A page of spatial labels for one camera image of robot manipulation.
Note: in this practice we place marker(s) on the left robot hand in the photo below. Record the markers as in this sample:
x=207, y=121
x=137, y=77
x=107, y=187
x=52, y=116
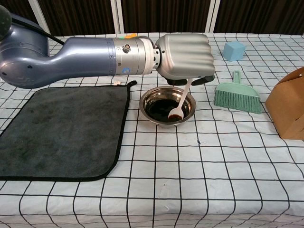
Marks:
x=187, y=58

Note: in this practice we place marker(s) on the white plastic spoon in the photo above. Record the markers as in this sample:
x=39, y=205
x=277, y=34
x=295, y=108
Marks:
x=182, y=99

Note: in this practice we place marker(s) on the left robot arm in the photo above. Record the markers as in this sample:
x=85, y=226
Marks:
x=83, y=59

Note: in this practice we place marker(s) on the green hand brush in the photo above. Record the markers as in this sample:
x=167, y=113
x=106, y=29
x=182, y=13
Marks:
x=237, y=98

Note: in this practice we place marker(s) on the dark grey towel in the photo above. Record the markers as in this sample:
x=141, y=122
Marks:
x=64, y=133

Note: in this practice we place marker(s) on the light blue cube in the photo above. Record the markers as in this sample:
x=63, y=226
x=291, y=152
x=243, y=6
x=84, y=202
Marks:
x=234, y=51

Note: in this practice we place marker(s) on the yellow rubber chicken toy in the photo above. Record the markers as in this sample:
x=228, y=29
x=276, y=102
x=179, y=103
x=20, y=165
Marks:
x=131, y=36

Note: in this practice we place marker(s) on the metal bowl with dark liquid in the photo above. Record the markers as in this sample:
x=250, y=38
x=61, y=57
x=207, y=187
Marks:
x=159, y=114

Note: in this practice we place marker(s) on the brown paper box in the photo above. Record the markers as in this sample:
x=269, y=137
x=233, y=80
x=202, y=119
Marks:
x=288, y=107

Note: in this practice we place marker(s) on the white checkered tablecloth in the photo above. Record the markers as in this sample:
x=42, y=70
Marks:
x=190, y=178

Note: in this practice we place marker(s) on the dark folding screen white frame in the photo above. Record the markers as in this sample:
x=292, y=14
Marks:
x=164, y=14

